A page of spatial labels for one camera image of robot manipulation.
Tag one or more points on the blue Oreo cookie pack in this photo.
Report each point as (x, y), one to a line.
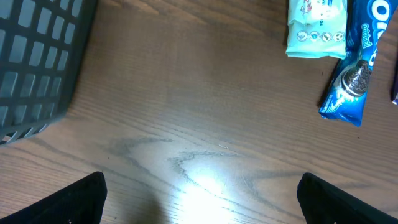
(346, 97)

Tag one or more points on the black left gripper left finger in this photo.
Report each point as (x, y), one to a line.
(81, 202)

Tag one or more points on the grey plastic shopping basket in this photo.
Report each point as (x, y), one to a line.
(42, 46)

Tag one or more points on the red purple tissue pack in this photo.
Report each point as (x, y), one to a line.
(394, 92)

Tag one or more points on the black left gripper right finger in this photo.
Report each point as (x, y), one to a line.
(322, 202)

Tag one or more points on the mint green snack pack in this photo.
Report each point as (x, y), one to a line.
(317, 28)

